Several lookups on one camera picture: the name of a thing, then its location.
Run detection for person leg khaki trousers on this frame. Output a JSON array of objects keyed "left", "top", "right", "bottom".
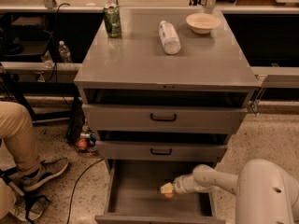
[{"left": 0, "top": 101, "right": 42, "bottom": 219}]

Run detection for green soda can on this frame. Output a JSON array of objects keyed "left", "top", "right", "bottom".
[{"left": 103, "top": 3, "right": 121, "bottom": 37}]

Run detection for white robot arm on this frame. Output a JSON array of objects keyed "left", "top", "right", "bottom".
[{"left": 160, "top": 159, "right": 299, "bottom": 224}]

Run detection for red apple on floor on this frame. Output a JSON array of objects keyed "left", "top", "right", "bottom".
[{"left": 77, "top": 139, "right": 89, "bottom": 151}]

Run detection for grey sneaker upper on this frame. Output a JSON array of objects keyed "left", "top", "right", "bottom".
[{"left": 21, "top": 158, "right": 69, "bottom": 192}]

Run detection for white bowl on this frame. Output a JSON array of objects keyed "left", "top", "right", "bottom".
[{"left": 186, "top": 13, "right": 221, "bottom": 35}]

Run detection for grey sneaker lower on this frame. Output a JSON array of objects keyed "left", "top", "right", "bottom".
[{"left": 8, "top": 196, "right": 45, "bottom": 222}]

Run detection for bottom grey drawer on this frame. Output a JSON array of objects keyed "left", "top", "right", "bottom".
[{"left": 95, "top": 160, "right": 225, "bottom": 224}]

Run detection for grey drawer cabinet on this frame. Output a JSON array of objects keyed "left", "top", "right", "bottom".
[{"left": 74, "top": 7, "right": 262, "bottom": 224}]

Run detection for clear plastic cup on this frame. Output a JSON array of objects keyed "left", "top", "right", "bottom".
[{"left": 41, "top": 50, "right": 54, "bottom": 69}]

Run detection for grey drawer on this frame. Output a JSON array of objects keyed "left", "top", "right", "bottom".
[
  {"left": 96, "top": 141, "right": 227, "bottom": 163},
  {"left": 82, "top": 105, "right": 247, "bottom": 134},
  {"left": 95, "top": 160, "right": 225, "bottom": 224}
]

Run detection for top grey drawer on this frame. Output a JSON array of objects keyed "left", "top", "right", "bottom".
[{"left": 82, "top": 105, "right": 247, "bottom": 134}]

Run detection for middle grey drawer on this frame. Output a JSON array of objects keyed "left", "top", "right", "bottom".
[{"left": 96, "top": 141, "right": 227, "bottom": 163}]

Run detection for blue can on floor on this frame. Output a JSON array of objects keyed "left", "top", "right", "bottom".
[{"left": 80, "top": 132, "right": 96, "bottom": 147}]

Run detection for grey sneaker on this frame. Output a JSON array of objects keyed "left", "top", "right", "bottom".
[
  {"left": 21, "top": 158, "right": 69, "bottom": 192},
  {"left": 8, "top": 196, "right": 45, "bottom": 222}
]

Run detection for black floor cable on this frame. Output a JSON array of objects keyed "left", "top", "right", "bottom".
[{"left": 65, "top": 158, "right": 105, "bottom": 224}]

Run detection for standing water bottle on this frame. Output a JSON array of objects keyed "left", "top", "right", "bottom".
[{"left": 58, "top": 41, "right": 72, "bottom": 63}]

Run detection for lying clear plastic bottle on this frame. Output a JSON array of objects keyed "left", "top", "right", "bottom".
[{"left": 159, "top": 21, "right": 181, "bottom": 55}]

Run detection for orange fruit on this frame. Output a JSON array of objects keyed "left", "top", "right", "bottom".
[{"left": 164, "top": 192, "right": 174, "bottom": 199}]

